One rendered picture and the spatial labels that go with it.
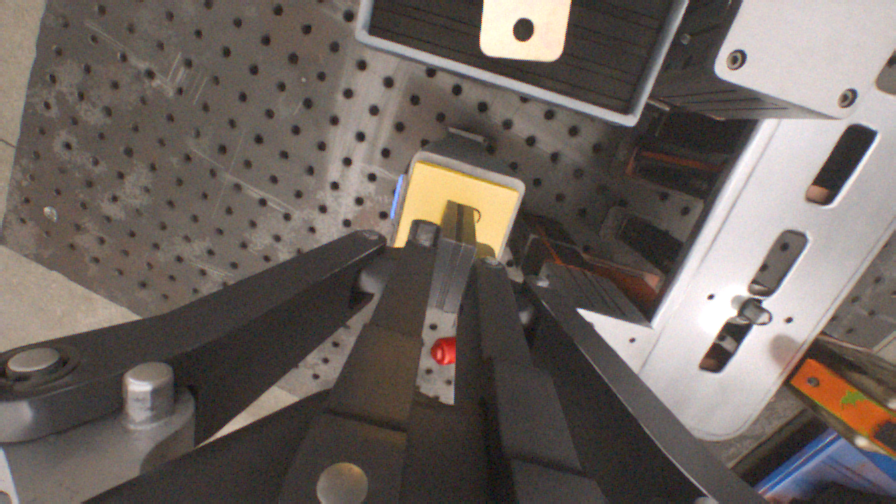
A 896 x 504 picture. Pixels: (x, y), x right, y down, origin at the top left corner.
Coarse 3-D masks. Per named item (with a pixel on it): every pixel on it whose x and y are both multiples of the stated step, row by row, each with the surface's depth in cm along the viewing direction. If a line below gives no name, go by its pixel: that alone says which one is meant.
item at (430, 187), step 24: (432, 168) 20; (408, 192) 20; (432, 192) 20; (456, 192) 20; (480, 192) 20; (504, 192) 20; (408, 216) 21; (432, 216) 21; (480, 216) 21; (504, 216) 21; (480, 240) 21
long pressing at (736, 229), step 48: (768, 144) 33; (816, 144) 33; (720, 192) 35; (768, 192) 34; (864, 192) 34; (720, 240) 36; (768, 240) 36; (816, 240) 36; (864, 240) 36; (672, 288) 38; (720, 288) 38; (816, 288) 38; (672, 336) 40; (768, 336) 40; (816, 336) 40; (672, 384) 42; (720, 384) 42; (768, 384) 42; (720, 432) 44
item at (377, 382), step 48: (432, 240) 13; (384, 288) 10; (384, 336) 7; (336, 384) 5; (384, 384) 6; (336, 432) 4; (384, 432) 5; (288, 480) 4; (336, 480) 4; (384, 480) 4
